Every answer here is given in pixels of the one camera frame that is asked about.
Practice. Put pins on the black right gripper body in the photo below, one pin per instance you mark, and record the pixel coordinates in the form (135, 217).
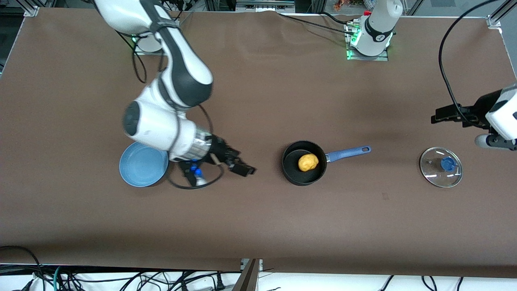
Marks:
(218, 150)

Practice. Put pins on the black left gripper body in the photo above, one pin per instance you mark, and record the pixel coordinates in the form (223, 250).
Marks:
(478, 110)

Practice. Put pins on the glass lid with blue knob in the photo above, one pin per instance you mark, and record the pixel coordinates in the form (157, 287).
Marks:
(447, 163)

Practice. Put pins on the yellow potato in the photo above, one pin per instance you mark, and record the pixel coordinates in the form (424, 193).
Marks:
(308, 162)

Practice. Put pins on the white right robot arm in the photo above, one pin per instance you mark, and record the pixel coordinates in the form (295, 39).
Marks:
(181, 72)

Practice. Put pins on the brown table cover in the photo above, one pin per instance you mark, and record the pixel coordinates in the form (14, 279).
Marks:
(258, 101)

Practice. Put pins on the blue round plate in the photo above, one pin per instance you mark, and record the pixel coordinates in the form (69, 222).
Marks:
(141, 169)

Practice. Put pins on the black power plug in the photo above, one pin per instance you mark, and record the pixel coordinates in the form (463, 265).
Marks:
(220, 282)

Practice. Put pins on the aluminium crossbar profile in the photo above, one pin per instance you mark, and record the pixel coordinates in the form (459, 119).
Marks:
(262, 7)

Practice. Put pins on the orange toy figure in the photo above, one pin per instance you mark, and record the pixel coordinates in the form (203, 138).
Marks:
(341, 5)

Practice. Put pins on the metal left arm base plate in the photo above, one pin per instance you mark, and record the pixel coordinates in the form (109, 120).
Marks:
(379, 57)

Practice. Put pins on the aluminium frame corner profile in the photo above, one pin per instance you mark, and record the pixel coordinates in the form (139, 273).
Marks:
(494, 20)

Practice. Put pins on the grey metal post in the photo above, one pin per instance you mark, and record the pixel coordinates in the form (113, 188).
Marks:
(249, 279)

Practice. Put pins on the aluminium frame corner bracket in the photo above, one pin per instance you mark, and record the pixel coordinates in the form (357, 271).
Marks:
(31, 10)

